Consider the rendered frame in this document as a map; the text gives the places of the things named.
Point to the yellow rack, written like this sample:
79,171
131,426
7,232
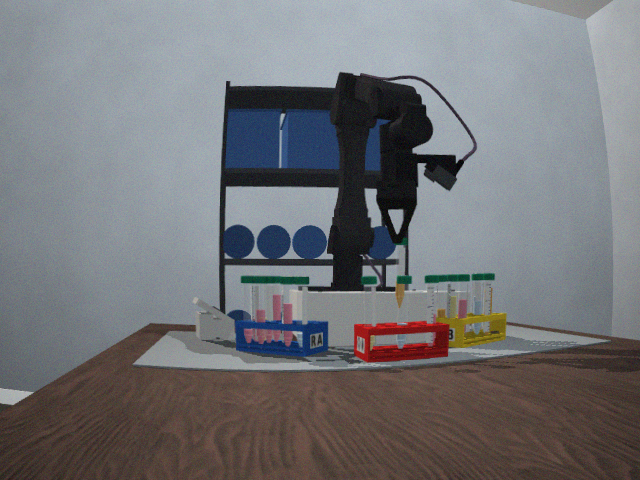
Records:
456,327

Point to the blue tube rack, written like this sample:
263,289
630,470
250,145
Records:
314,335

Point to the grey flat mat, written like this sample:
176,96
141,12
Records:
184,350

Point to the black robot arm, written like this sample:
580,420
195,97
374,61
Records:
351,226

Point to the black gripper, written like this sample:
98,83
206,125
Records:
392,197

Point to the red tube rack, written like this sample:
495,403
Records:
362,342

